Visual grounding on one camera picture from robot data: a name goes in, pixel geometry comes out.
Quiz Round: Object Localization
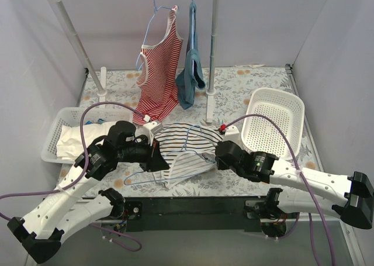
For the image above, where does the black white striped tank top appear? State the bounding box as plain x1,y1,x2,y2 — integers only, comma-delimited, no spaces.
151,122,224,189

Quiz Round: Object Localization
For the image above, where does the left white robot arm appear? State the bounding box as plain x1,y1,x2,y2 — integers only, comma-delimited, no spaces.
7,121,169,264

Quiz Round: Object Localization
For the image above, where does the red striped tank top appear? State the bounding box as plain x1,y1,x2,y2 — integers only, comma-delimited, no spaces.
136,5,183,121

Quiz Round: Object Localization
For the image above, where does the blue tank top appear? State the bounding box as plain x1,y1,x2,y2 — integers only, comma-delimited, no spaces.
175,2,206,109

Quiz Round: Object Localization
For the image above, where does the blue item in basket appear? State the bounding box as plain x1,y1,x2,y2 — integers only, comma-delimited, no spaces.
85,119,106,125

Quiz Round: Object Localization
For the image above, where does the white cloth in basket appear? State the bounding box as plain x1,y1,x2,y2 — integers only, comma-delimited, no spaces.
56,122,116,160

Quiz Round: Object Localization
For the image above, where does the floral table cloth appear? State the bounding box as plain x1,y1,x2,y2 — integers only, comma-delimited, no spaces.
57,65,328,198

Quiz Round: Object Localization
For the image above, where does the left white plastic basket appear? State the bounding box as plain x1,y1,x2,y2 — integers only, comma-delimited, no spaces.
41,107,133,164

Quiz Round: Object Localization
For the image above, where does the white plastic basket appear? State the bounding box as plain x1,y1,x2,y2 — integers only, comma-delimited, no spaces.
41,107,133,164
241,88,304,160

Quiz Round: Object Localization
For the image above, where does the right white plastic basket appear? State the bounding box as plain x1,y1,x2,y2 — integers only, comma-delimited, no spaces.
241,88,304,160

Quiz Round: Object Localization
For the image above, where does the white clothes rack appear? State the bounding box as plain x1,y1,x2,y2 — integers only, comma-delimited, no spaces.
53,0,219,124

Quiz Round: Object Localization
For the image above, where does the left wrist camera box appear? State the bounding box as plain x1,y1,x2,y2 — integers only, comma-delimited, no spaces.
142,120,164,145

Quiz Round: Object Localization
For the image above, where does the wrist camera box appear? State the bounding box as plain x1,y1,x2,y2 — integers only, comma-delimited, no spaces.
142,120,164,145
219,125,241,145

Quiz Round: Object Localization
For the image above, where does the black base frame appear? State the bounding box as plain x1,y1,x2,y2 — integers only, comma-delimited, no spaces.
99,194,296,234

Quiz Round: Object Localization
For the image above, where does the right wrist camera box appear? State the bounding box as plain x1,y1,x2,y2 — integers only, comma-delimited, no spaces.
219,125,241,145

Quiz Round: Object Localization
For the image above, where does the blue wire hanger with red top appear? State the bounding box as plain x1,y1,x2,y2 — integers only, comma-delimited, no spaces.
135,0,172,71

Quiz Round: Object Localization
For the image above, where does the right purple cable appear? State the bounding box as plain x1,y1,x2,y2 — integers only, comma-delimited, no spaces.
224,113,337,266

